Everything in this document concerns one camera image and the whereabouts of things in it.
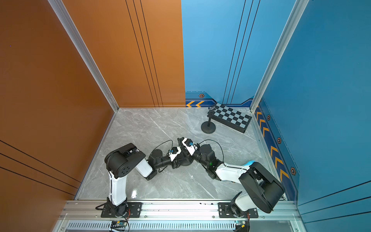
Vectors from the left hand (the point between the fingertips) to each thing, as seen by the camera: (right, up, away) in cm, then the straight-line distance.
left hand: (185, 153), depth 89 cm
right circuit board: (+29, -32, -17) cm, 46 cm away
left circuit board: (-33, -32, -17) cm, 49 cm away
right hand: (-1, +5, -6) cm, 8 cm away
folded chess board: (+34, +23, +20) cm, 46 cm away
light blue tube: (+39, -5, -3) cm, 39 cm away
